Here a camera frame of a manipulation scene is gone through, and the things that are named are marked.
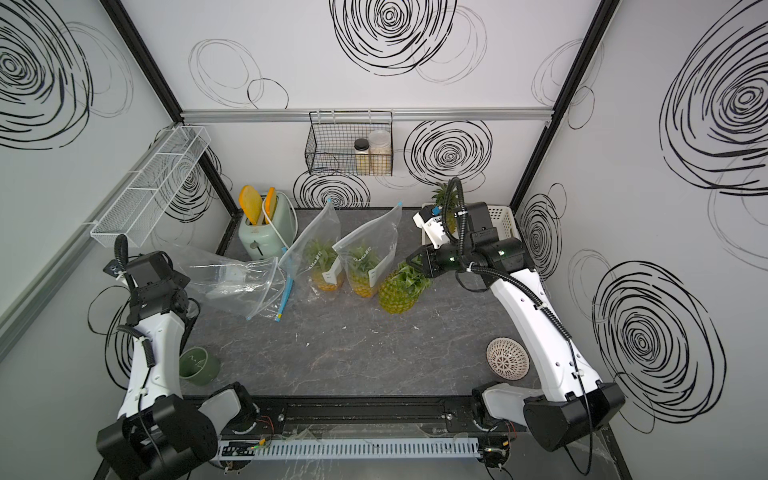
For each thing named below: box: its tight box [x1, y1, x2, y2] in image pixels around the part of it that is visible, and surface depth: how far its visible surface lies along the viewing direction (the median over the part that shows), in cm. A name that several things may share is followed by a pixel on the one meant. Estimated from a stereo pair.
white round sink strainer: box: [485, 336, 531, 381], surface depth 82 cm
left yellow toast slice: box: [239, 185, 263, 226], surface depth 98 cm
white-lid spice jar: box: [368, 129, 392, 176], surface depth 86 cm
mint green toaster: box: [239, 191, 298, 261], surface depth 96 cm
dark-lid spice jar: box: [354, 138, 370, 176], surface depth 87 cm
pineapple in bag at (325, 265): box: [306, 238, 344, 292], surface depth 86 cm
